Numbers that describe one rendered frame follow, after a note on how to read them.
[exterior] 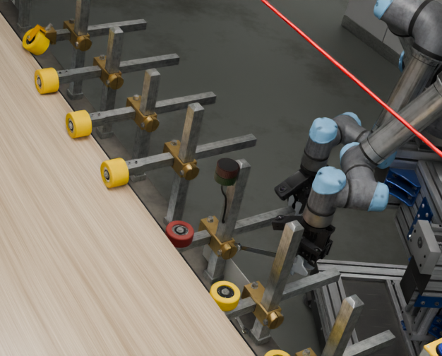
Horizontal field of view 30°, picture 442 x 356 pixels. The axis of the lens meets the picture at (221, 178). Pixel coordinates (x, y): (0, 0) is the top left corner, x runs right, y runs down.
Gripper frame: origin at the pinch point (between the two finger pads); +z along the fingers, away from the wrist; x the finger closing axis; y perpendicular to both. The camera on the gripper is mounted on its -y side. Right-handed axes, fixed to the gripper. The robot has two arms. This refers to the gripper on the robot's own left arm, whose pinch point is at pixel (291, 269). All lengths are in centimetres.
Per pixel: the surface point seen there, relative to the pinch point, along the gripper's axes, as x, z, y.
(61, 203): -28, 1, -61
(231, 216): -1.2, -5.5, -21.4
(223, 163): -5.3, -23.9, -25.6
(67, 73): 13, -5, -102
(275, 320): -11.2, 8.4, 4.5
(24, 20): 50, 16, -162
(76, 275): -44, 1, -38
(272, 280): -10.3, -3.0, -0.2
